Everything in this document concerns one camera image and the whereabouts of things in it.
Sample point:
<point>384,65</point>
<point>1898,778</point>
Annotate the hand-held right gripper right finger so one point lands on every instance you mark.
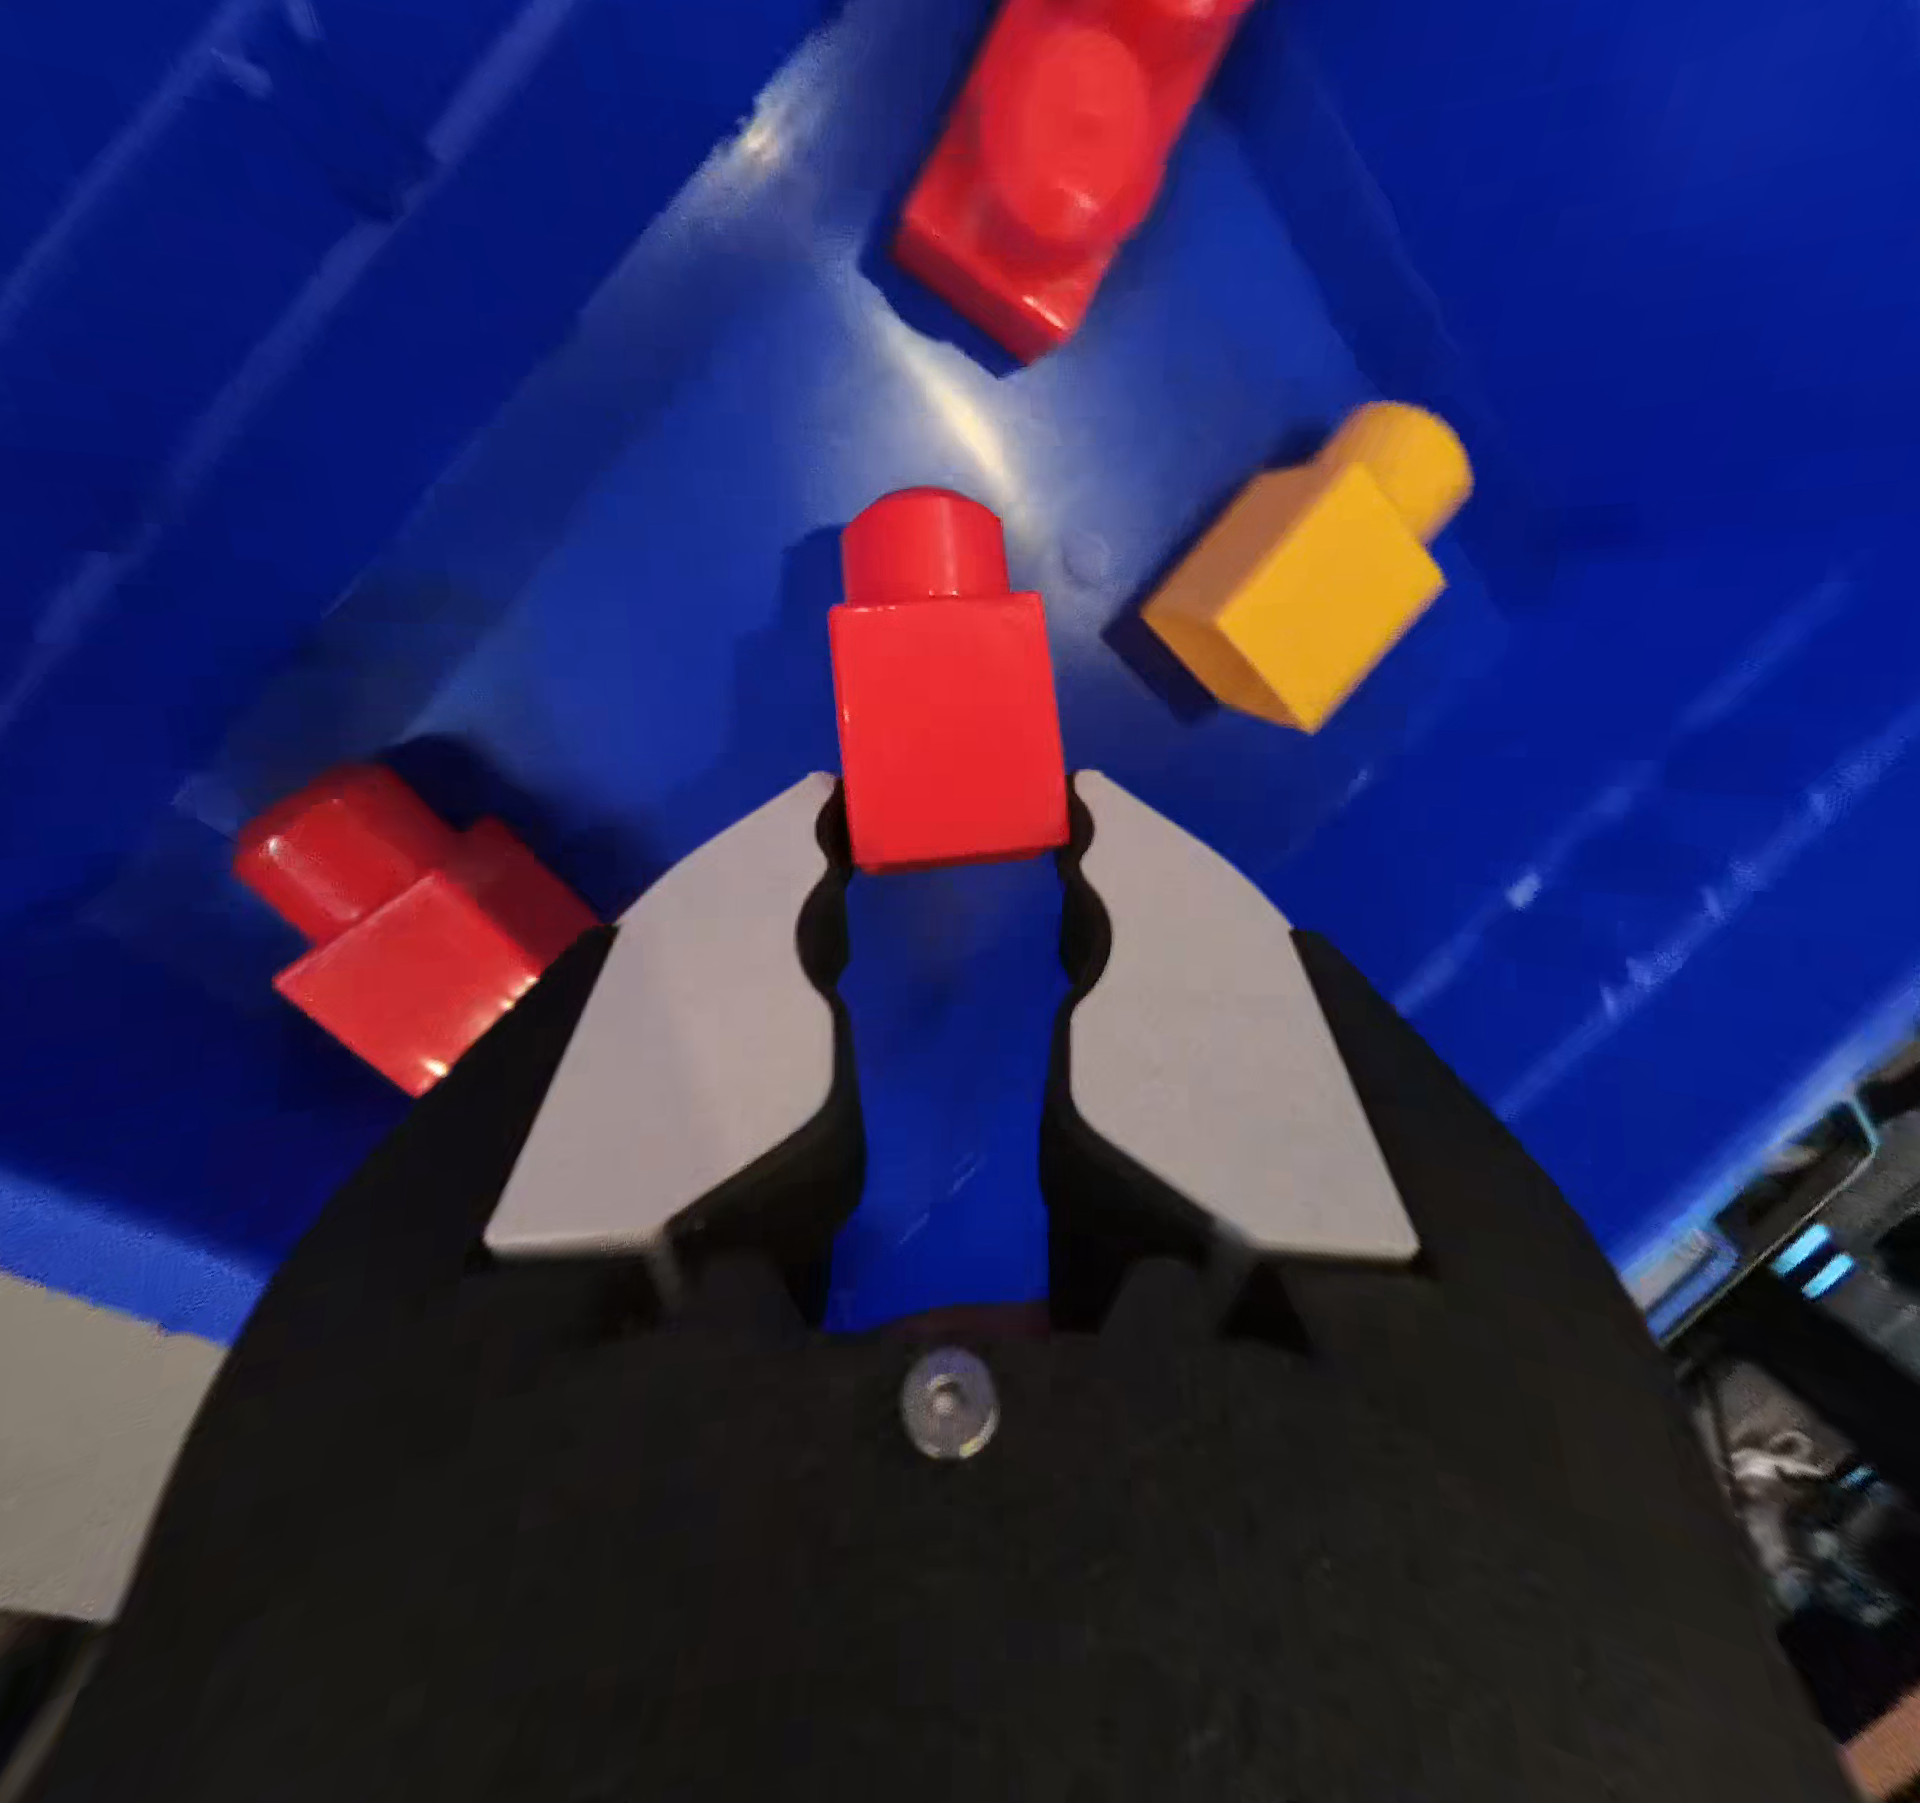
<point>1231,1053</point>

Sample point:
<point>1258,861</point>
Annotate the red two-stud block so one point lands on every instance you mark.
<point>1049,153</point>

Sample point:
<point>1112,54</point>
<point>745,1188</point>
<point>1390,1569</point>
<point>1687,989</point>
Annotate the yellow one-stud block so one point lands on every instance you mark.
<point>1305,602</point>

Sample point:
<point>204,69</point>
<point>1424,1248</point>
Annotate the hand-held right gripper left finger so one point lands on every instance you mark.
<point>691,1053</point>

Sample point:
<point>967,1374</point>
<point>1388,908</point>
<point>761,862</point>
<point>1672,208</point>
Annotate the blue plastic bin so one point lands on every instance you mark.
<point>450,333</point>

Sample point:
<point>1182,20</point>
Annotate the red one-stud block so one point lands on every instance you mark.
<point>946,723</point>
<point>421,947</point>

